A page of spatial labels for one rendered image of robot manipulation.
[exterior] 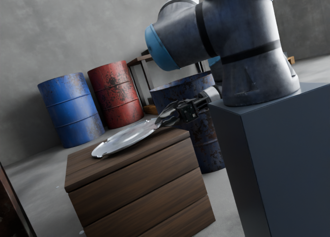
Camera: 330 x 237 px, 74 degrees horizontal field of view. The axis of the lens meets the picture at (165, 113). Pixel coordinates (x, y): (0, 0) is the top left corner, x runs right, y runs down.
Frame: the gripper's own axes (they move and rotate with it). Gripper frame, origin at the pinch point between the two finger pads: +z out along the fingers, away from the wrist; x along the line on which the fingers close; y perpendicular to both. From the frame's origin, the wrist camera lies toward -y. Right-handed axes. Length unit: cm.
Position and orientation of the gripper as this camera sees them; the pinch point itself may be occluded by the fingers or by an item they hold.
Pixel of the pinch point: (157, 122)
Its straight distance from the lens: 82.5
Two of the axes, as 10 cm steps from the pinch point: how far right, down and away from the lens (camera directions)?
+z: -8.9, 4.4, -1.3
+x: 4.1, 8.9, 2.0
